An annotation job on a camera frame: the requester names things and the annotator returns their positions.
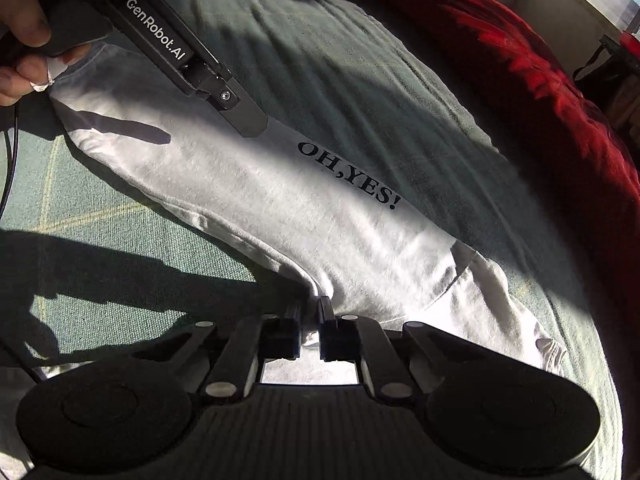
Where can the red quilt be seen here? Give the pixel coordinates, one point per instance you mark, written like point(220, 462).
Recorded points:
point(525, 60)

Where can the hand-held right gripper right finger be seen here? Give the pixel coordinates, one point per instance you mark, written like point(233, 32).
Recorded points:
point(335, 340)

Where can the white printed t-shirt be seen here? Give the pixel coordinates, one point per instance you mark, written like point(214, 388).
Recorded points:
point(275, 200)

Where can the person's left hand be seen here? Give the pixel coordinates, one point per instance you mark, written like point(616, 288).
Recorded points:
point(20, 20)

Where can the green stool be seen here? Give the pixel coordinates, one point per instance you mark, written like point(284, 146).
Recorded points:
point(615, 52)

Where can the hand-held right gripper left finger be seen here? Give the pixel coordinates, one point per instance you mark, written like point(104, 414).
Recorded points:
point(282, 337)

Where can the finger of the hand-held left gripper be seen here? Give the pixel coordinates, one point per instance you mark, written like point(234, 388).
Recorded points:
point(240, 110)

